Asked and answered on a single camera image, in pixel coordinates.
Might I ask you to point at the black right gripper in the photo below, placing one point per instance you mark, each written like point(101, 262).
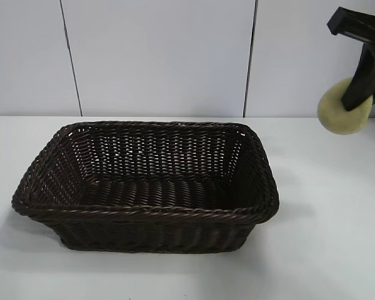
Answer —
point(356, 23)

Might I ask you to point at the pale yellow egg yolk pastry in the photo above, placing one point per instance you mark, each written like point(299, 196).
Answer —
point(334, 115)

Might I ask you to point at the dark brown woven basket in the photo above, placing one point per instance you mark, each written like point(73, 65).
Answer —
point(143, 193)

